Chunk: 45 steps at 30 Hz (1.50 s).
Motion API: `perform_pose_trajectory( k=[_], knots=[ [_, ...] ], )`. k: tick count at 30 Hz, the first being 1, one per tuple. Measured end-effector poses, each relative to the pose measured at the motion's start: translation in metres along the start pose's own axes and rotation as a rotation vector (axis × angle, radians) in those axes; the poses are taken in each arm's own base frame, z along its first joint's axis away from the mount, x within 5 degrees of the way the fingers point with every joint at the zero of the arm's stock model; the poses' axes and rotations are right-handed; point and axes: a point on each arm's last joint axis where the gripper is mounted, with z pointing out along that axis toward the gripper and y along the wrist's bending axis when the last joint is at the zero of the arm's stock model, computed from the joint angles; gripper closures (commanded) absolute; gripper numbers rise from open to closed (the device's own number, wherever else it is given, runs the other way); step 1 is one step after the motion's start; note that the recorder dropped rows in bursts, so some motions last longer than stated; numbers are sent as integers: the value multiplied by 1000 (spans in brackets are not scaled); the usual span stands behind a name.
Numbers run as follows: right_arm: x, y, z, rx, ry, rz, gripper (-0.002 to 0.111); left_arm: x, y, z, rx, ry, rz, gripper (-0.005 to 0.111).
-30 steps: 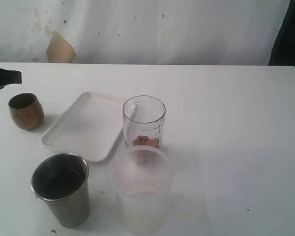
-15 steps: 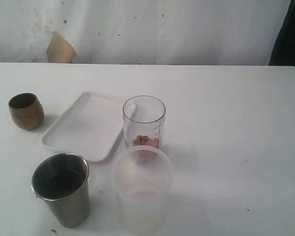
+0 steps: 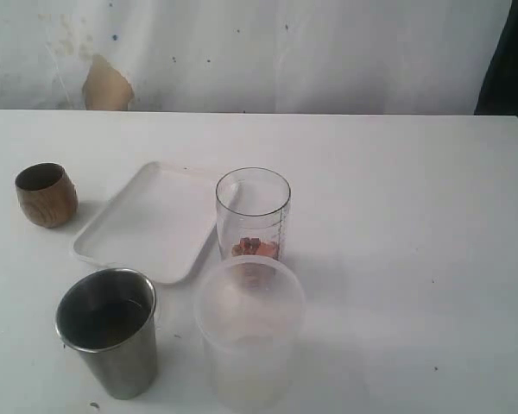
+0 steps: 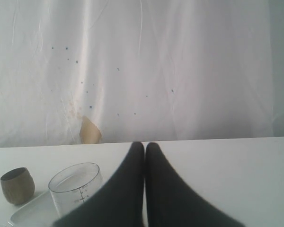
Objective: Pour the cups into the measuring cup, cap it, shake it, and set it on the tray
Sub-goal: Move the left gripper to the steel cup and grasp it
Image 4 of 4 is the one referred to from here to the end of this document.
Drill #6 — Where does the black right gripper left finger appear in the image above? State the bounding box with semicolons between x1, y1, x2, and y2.
53;142;144;227

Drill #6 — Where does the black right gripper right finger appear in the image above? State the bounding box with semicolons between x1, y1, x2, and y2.
145;142;243;227

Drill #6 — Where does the clear plastic shaker cup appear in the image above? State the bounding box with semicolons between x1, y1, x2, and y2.
48;162;103;217

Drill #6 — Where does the brown wooden cup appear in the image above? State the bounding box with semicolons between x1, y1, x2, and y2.
0;167;35;205

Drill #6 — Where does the white rectangular tray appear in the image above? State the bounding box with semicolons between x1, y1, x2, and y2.
8;191;59;227

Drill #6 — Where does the white plastic backdrop sheet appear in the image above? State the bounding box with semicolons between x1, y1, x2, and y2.
0;0;274;147

